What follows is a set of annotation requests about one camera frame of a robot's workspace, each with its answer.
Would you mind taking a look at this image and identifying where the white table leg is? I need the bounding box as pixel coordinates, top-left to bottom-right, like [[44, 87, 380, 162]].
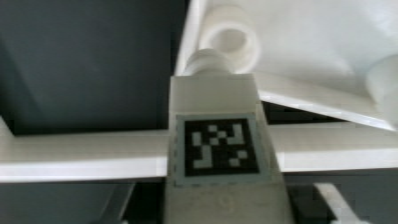
[[163, 49, 295, 224]]

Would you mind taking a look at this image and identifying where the white front fence rail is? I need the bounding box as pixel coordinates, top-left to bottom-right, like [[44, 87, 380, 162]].
[[0, 119, 398, 183]]

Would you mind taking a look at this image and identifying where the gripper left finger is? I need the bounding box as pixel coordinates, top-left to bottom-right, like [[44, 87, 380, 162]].
[[96, 182, 163, 224]]

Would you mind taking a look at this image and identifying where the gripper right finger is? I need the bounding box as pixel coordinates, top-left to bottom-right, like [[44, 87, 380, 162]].
[[287, 183, 371, 224]]

